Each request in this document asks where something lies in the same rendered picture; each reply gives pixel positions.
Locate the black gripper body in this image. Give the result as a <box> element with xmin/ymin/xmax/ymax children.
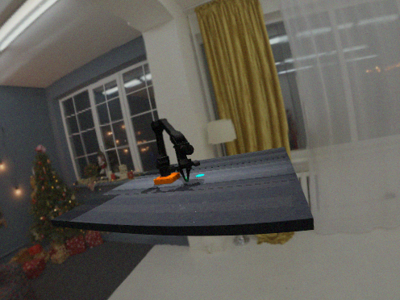
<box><xmin>168</xmin><ymin>155</ymin><xmax>200</xmax><ymax>173</ymax></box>

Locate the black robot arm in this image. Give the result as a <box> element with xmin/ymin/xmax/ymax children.
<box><xmin>151</xmin><ymin>119</ymin><xmax>194</xmax><ymax>177</ymax></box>

